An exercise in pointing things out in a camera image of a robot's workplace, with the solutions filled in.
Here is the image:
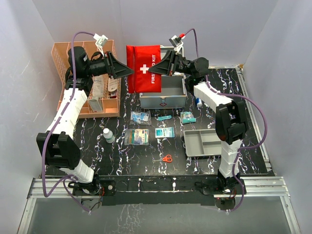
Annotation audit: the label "silver metal medicine case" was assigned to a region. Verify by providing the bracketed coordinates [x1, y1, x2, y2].
[139, 46, 187, 109]

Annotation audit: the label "aluminium frame rail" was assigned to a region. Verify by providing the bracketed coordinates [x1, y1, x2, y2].
[18, 177, 301, 234]

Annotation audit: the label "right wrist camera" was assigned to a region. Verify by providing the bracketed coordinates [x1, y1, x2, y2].
[169, 34, 185, 52]

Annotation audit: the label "teal white wipes packet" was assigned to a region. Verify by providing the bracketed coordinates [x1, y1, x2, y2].
[155, 127, 175, 138]

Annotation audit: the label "purple cable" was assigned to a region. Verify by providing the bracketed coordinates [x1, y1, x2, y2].
[40, 31, 98, 215]
[182, 27, 269, 214]

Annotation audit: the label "white oval card package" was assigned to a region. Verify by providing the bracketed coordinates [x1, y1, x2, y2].
[108, 78, 118, 93]

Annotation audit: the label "small teal sachet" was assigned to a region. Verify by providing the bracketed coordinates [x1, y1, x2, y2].
[157, 115, 172, 121]

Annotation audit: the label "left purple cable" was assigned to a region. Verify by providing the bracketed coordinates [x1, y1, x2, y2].
[40, 31, 98, 215]

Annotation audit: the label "grey plastic tray insert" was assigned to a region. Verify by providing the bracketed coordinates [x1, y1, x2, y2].
[184, 129, 221, 157]

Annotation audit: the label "grey stationery box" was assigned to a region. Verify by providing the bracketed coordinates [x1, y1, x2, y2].
[88, 97, 103, 113]

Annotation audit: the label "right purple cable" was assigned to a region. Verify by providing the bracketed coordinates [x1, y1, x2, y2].
[182, 27, 269, 214]

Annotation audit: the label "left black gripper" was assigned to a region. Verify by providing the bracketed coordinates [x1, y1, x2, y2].
[85, 51, 135, 79]

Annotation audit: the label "orange plastic file organizer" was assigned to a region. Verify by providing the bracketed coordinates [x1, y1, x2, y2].
[51, 40, 121, 118]

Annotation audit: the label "red first aid pouch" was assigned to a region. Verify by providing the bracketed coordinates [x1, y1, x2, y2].
[126, 45, 161, 94]

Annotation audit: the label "white blue tube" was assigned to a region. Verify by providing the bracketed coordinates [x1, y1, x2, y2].
[195, 98, 203, 108]

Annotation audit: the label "clear bottle white cap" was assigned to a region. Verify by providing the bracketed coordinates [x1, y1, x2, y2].
[103, 128, 115, 143]

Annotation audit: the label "white ruler set package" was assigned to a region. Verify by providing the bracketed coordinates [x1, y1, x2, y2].
[92, 75, 104, 98]

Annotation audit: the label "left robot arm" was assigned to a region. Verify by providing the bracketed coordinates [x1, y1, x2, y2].
[36, 46, 133, 195]

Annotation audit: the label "teal plaster packet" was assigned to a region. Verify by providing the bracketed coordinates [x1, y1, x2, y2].
[180, 112, 196, 124]

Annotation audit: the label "small red white box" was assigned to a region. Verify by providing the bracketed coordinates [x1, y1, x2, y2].
[109, 90, 117, 98]

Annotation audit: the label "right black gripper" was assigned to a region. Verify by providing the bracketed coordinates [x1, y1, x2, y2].
[148, 51, 194, 77]

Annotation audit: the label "cotton swab packet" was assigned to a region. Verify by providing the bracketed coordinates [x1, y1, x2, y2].
[124, 129, 149, 145]

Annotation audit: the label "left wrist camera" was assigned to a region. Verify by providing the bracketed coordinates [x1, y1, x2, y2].
[93, 34, 108, 51]

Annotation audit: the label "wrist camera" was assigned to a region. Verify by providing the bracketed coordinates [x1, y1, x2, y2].
[93, 34, 108, 51]
[169, 34, 185, 52]

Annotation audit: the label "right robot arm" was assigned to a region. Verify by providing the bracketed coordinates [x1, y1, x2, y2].
[148, 50, 249, 194]

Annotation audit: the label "blue bandage packet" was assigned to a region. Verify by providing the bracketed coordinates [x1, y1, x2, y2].
[130, 111, 151, 125]

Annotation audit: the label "orange handled scissors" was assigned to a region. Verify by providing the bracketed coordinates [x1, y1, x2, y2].
[153, 155, 173, 163]

